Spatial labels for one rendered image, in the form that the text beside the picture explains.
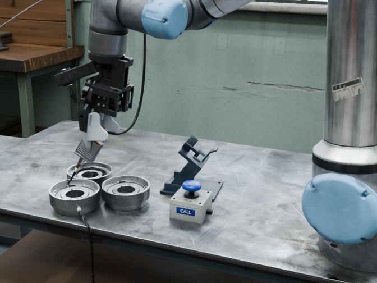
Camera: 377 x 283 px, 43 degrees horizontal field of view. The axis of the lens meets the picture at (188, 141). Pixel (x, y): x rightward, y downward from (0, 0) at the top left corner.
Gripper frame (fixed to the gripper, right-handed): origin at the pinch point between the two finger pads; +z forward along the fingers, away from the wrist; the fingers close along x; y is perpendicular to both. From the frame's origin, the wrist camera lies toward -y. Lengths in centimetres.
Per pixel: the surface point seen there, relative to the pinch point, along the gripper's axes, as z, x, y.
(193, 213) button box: 7.3, -2.6, 26.1
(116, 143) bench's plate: 15.2, 33.4, -10.1
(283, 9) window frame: -19, 154, 11
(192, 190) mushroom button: 3.3, -0.9, 24.5
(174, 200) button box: 5.9, -2.6, 21.6
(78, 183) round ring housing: 10.4, -0.8, -1.8
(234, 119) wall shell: 44, 161, -3
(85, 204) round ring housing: 9.9, -8.2, 4.6
